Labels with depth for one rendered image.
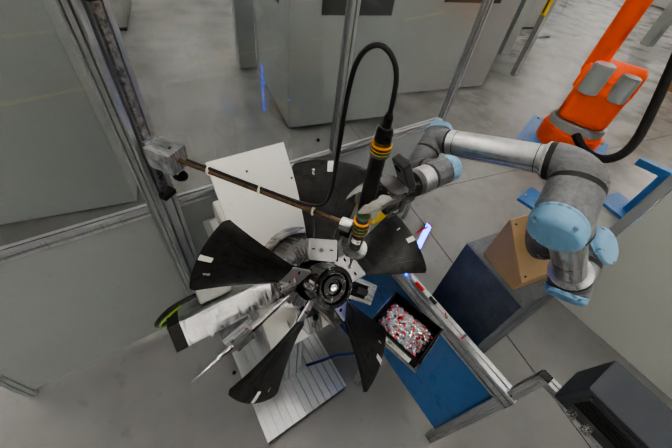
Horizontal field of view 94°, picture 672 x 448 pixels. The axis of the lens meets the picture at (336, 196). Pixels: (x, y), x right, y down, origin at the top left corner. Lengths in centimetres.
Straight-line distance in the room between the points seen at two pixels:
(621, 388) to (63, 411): 227
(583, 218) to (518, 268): 55
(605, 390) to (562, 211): 46
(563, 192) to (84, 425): 223
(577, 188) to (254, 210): 86
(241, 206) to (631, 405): 111
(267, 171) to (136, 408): 152
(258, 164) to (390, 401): 155
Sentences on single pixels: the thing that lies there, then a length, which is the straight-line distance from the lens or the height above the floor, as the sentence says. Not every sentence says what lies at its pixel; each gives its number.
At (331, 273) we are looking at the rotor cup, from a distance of 89.
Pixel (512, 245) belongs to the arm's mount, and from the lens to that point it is 132.
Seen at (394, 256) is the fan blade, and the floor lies 118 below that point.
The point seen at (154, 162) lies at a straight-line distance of 108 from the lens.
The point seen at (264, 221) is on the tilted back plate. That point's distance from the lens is 107.
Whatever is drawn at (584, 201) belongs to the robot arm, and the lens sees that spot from 84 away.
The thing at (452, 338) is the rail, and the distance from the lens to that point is 139.
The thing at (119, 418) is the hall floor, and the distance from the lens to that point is 220.
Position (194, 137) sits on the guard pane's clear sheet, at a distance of 132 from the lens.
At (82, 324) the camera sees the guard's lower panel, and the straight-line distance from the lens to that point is 198.
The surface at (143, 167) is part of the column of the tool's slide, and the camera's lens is 114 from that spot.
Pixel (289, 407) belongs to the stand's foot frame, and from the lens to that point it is 196.
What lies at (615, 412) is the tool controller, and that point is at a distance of 107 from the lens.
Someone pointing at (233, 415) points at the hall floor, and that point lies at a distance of 206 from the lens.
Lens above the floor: 200
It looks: 44 degrees down
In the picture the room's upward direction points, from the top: 9 degrees clockwise
